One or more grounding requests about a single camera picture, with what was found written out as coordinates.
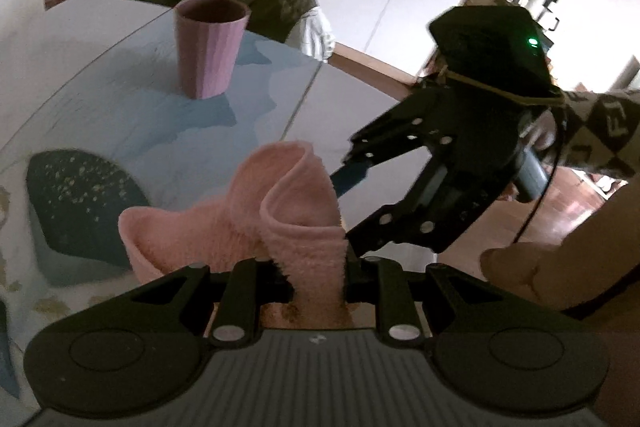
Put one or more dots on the pink towel cloth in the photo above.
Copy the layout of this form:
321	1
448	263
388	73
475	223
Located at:
300	232

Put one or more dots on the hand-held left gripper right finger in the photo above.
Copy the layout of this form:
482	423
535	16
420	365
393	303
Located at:
388	287

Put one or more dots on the dark speckled block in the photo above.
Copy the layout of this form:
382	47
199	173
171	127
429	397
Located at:
80	207

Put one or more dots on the white cloth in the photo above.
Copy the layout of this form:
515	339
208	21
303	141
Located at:
317	34

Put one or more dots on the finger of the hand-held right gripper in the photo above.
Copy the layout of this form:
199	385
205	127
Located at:
351	174
386	224

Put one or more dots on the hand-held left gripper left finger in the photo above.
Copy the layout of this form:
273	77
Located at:
255	283

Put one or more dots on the pink ribbed cup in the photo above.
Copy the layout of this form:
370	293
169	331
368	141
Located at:
207	52

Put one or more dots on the dark green jacket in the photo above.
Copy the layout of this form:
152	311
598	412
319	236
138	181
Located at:
270	2

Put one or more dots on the person's right forearm patterned sleeve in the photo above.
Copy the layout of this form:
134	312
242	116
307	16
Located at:
600	132

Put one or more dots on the person's right hand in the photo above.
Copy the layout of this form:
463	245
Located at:
541	132

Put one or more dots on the black shelf rack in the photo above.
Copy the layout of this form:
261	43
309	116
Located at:
532	2

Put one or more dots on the person's leg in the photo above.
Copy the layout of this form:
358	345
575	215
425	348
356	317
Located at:
590	257

